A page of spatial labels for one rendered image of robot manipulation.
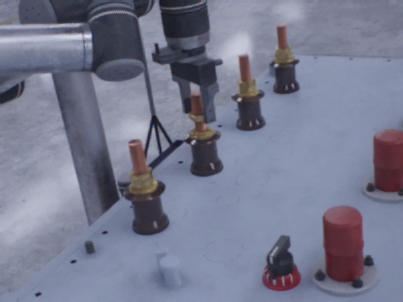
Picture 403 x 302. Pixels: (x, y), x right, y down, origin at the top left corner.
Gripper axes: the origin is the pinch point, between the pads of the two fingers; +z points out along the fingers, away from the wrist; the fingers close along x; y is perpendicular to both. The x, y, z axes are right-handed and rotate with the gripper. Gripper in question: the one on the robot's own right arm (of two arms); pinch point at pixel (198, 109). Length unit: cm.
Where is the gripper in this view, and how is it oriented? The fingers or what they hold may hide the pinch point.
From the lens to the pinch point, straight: 163.3
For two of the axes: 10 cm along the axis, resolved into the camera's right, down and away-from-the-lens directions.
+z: 1.4, 8.9, 4.4
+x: -5.4, -3.0, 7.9
